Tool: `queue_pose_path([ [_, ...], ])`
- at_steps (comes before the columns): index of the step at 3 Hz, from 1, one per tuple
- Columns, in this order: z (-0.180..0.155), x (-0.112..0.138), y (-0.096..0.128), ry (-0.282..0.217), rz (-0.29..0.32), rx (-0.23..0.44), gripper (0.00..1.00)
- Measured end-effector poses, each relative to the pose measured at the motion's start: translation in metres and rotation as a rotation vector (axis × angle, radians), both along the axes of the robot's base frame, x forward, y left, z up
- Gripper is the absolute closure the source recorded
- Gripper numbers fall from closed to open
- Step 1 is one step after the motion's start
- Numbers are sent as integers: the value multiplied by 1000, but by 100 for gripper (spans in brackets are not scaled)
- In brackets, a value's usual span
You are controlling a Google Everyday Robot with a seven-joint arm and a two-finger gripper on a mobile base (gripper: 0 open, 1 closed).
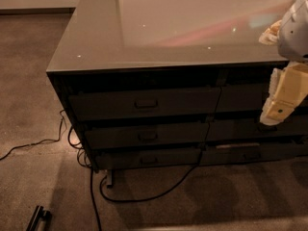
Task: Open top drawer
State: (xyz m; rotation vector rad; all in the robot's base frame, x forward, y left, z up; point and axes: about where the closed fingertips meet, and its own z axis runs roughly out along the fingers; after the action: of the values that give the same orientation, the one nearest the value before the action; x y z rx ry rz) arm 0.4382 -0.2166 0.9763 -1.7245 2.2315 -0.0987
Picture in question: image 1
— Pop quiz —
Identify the metal cabinet leg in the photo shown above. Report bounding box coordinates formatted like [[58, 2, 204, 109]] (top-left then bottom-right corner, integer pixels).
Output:
[[106, 169, 114, 188]]

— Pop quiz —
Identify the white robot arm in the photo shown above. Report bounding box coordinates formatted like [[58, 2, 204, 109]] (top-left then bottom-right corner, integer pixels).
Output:
[[259, 0, 308, 126]]

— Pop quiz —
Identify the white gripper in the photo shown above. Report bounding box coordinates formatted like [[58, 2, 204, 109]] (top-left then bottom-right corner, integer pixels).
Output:
[[259, 20, 308, 126]]

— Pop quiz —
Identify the dark cabinet with glossy top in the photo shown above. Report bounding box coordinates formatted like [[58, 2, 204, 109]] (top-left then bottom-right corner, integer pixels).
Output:
[[45, 0, 308, 172]]

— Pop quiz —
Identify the thick black floor cable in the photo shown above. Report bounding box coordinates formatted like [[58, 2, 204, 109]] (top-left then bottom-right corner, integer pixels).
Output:
[[90, 147, 205, 231]]

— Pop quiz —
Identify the black metal bar on floor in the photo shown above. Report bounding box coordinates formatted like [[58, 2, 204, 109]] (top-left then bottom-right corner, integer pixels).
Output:
[[26, 205, 52, 231]]

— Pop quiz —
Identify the thin black floor cable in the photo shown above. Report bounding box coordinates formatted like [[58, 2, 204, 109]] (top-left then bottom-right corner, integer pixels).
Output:
[[0, 109, 67, 162]]

